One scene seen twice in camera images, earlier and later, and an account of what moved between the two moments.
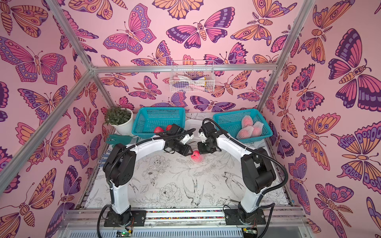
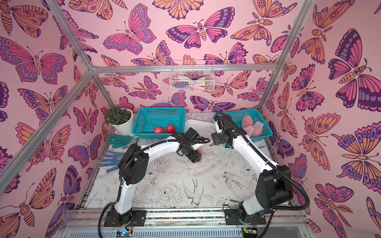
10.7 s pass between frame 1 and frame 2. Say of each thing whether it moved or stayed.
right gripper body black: moved
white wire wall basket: stayed
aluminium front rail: stayed
